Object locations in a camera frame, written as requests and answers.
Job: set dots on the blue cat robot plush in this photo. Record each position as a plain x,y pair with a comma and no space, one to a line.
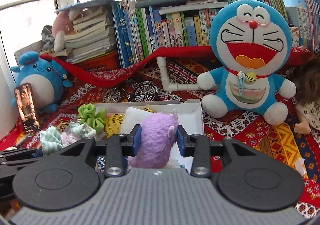
250,27

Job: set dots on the white plastic pipe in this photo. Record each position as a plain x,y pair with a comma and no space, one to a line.
166,74

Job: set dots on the navy floral cloth pouch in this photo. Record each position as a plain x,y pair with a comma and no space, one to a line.
101,163

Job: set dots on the gold sequin heart cushion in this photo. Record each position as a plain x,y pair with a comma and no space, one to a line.
115,122

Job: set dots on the red scarf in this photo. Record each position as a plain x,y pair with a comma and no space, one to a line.
112,77

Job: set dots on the smartphone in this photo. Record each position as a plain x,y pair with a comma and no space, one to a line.
25,104

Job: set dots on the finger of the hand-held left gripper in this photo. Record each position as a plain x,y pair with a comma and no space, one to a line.
17,158

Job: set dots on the green scrunchie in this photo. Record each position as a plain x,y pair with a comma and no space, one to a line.
92,114

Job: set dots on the pale blue hair clip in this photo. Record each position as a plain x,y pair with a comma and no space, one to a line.
240,83

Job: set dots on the pale pink cloth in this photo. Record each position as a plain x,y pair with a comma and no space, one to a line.
68,137

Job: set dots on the mint striped cloth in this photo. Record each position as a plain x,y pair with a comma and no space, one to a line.
50,138

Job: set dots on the miniature bicycle model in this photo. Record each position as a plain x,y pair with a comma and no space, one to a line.
145,92

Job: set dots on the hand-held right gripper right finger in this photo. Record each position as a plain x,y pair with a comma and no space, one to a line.
180,141

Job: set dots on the purple plush toy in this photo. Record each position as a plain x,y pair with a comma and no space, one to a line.
155,137

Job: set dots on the white paper scrap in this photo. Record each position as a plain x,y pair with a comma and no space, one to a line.
300,166

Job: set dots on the orange crate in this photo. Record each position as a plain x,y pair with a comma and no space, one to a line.
105,61

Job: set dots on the stack of worn books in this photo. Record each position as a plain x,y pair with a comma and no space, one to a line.
87,37

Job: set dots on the red patterned blanket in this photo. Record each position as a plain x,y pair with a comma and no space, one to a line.
250,134

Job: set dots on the pink plush toy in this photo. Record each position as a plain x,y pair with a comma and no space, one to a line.
60,27

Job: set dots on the blue round plush toy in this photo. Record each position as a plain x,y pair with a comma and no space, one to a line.
37,74

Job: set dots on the grey cloth toy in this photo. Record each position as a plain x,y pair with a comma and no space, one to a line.
47,38

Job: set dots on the grey grid board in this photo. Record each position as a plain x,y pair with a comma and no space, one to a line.
30,48

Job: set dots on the green floral cloth pouch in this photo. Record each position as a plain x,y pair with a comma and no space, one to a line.
83,129

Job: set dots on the white cardboard box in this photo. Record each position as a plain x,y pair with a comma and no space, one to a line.
192,114

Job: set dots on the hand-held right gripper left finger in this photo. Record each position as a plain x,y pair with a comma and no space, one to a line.
136,139

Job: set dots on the row of upright books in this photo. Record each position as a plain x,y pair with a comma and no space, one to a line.
155,32

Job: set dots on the brown haired doll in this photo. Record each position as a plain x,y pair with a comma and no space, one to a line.
310,84

